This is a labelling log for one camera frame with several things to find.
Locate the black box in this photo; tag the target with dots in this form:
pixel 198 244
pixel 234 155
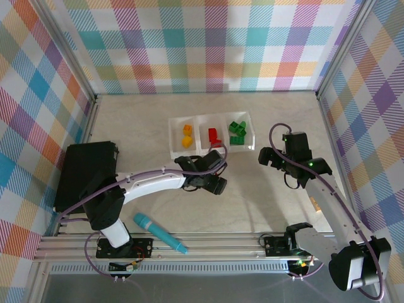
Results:
pixel 82 170

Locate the right small circuit board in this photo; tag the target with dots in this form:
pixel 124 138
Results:
pixel 301 265

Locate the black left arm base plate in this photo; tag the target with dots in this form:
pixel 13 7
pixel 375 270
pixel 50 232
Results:
pixel 142 247

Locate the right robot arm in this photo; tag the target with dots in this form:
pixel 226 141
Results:
pixel 328 202

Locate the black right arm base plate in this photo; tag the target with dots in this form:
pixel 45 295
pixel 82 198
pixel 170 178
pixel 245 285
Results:
pixel 273 249

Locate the right aluminium frame post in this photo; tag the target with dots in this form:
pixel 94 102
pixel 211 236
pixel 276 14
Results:
pixel 344 47

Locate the right aluminium side rail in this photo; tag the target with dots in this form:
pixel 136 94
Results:
pixel 329 132

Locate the perforated metal strip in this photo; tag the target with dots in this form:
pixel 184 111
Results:
pixel 205 269

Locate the red lego brick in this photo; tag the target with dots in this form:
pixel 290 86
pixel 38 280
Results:
pixel 213 132
pixel 217 142

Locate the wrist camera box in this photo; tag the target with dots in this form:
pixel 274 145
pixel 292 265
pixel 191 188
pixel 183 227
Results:
pixel 211 159
pixel 298 143

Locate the small circuit board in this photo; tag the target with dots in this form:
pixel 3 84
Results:
pixel 301 265
pixel 124 267

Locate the left small circuit board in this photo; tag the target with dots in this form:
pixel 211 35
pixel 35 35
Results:
pixel 124 267

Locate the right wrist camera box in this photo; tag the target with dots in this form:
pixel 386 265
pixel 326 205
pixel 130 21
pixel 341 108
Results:
pixel 298 143

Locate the yellow lego brick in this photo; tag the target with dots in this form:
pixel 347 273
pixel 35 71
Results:
pixel 187 141
pixel 188 128

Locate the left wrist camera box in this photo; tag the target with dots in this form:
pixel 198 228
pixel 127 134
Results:
pixel 211 159

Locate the aluminium side rail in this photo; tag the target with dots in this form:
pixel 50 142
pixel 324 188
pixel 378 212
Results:
pixel 329 132
pixel 91 120

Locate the aluminium frame post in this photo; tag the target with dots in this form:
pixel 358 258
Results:
pixel 344 47
pixel 67 50

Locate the aluminium front rail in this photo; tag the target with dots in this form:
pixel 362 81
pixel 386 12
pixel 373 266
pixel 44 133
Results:
pixel 221 249

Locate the small wooden block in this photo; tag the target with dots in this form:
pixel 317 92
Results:
pixel 315 205

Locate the left aluminium frame post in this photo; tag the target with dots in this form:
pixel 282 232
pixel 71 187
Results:
pixel 67 50

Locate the teal marker pen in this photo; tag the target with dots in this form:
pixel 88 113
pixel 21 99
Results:
pixel 151 228

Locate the small green lego brick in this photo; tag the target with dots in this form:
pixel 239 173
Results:
pixel 234 126
pixel 241 132
pixel 243 124

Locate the left aluminium side rail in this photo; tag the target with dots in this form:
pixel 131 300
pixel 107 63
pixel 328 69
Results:
pixel 91 120

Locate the long green lego brick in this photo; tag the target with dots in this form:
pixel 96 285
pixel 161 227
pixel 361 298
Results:
pixel 237 140

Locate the clear three-compartment container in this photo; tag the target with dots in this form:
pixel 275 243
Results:
pixel 195 139

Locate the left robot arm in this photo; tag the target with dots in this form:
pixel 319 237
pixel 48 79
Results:
pixel 148 183

